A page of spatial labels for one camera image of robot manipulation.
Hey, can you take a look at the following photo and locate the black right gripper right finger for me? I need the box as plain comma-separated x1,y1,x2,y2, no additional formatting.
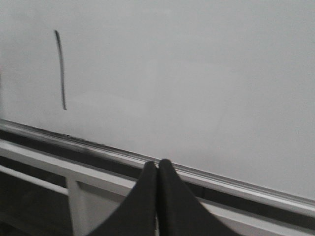
158,159,236,236

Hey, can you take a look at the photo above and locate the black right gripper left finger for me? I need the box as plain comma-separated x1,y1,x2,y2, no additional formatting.
89,161,157,236

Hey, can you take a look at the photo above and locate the large white whiteboard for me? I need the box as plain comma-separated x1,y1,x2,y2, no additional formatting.
0,0,315,216

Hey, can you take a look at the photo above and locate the white metal stand frame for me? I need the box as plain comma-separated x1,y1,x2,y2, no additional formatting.
0,140,315,236

